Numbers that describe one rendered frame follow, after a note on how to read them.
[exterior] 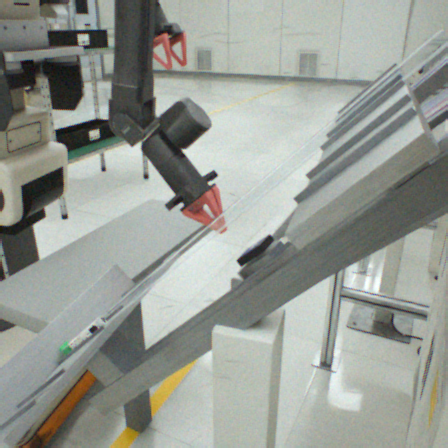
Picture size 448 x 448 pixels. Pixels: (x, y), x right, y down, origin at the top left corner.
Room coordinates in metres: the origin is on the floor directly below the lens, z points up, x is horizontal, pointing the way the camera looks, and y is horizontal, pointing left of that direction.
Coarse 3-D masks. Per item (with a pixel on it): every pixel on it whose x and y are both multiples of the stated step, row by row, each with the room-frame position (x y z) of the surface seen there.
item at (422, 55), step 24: (432, 48) 0.31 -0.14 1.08; (408, 72) 0.32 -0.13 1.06; (360, 96) 0.33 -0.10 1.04; (336, 120) 0.33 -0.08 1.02; (312, 144) 0.33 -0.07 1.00; (288, 168) 0.34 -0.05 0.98; (264, 192) 0.35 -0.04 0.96; (192, 240) 0.37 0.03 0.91; (168, 264) 0.37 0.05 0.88; (144, 288) 0.38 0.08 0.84; (120, 312) 0.39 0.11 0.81
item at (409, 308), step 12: (348, 288) 1.21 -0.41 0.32; (360, 288) 1.20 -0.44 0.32; (348, 300) 1.18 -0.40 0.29; (360, 300) 1.17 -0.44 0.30; (372, 300) 1.15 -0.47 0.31; (384, 300) 1.13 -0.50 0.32; (396, 300) 1.13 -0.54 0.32; (408, 300) 1.13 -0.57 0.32; (396, 312) 1.12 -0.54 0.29; (408, 312) 1.10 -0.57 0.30; (420, 312) 1.09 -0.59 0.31; (336, 360) 1.22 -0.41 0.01
